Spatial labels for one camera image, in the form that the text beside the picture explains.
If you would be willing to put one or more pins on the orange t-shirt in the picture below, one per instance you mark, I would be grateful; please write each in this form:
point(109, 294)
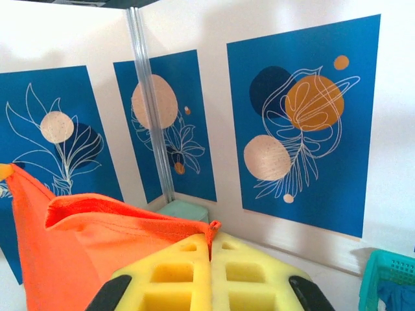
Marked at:
point(65, 246)

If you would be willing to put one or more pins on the blue t-shirt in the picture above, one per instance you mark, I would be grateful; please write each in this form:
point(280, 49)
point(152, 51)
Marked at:
point(398, 298)

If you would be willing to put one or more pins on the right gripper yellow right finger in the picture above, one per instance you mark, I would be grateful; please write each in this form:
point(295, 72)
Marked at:
point(246, 275)

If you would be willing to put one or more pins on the pale green lidded box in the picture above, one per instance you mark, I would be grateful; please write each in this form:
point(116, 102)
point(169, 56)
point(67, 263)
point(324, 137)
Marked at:
point(184, 210)

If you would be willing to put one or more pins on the blue poster with leaf outline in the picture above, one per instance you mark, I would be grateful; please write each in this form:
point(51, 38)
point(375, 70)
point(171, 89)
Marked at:
point(19, 97)

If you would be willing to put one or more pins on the teal plastic basket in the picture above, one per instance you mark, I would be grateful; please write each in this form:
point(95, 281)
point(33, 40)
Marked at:
point(373, 275)

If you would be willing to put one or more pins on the aluminium frame post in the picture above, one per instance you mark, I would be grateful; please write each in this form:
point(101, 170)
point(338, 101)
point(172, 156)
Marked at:
point(152, 113)

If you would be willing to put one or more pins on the blue poster, large peach circle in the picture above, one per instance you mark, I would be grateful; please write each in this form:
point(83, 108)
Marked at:
point(340, 178)

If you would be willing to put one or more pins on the blue poster with orange oval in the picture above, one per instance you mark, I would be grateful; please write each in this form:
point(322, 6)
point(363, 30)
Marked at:
point(9, 265)

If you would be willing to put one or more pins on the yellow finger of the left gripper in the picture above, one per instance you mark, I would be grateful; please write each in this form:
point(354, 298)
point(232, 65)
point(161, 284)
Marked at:
point(4, 171)

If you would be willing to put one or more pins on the blue poster with flower outline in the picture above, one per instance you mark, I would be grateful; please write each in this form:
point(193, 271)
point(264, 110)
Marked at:
point(191, 90)

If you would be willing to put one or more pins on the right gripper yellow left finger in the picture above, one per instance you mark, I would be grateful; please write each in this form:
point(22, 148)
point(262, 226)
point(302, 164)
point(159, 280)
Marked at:
point(175, 275)

